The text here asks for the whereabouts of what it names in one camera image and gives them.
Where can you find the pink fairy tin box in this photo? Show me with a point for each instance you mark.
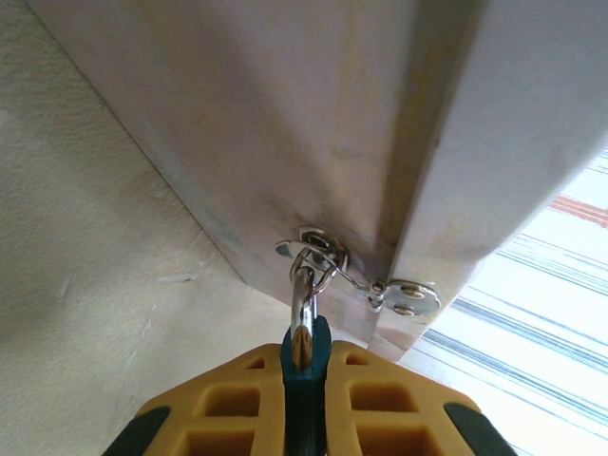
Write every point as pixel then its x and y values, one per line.
pixel 285 119

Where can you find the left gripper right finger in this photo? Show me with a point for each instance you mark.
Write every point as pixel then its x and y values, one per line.
pixel 389 399

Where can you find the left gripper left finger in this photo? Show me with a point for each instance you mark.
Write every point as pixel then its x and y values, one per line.
pixel 223 399

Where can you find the silver hasp latch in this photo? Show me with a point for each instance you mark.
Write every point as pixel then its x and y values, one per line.
pixel 413 297

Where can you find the blue padlock silver shackle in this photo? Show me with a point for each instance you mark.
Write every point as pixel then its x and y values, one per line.
pixel 304 389

